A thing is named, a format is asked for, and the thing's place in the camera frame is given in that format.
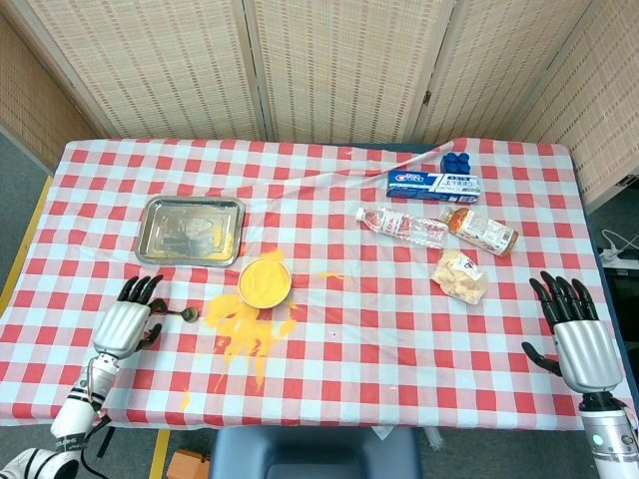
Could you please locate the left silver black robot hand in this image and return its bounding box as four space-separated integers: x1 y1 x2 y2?
93 273 165 360

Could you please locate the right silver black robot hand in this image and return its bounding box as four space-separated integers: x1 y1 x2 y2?
521 270 625 400

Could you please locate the black spoon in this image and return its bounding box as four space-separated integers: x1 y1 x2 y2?
149 297 200 323

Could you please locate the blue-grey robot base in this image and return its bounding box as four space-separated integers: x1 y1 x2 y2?
208 426 423 479

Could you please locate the stainless steel tray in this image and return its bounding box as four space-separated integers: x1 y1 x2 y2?
134 196 247 269

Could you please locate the off-white bowl of yellow powder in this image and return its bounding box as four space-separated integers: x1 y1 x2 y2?
237 257 294 309

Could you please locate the black box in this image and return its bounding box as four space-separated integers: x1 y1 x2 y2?
602 266 639 345

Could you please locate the white power strip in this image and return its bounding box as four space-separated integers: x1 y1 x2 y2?
598 228 639 261

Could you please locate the spilled yellow powder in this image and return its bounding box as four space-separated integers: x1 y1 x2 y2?
178 247 345 413

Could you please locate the clear bag of snacks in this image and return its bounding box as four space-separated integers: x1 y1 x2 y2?
430 247 489 304

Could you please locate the orange box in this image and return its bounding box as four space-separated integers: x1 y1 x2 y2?
166 448 212 479

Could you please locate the orange tea drink bottle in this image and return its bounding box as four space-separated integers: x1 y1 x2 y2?
437 205 520 259

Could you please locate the clear plastic water bottle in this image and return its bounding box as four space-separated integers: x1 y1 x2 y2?
354 206 450 249

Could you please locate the red white checked tablecloth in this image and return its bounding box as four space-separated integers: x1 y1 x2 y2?
0 137 628 431

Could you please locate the blue toothpaste box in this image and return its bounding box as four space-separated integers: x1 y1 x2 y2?
385 168 483 206

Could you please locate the blue bottle caps pack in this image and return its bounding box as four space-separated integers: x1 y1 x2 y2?
439 151 474 177

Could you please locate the bamboo folding screen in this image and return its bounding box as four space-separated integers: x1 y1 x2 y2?
0 0 639 211

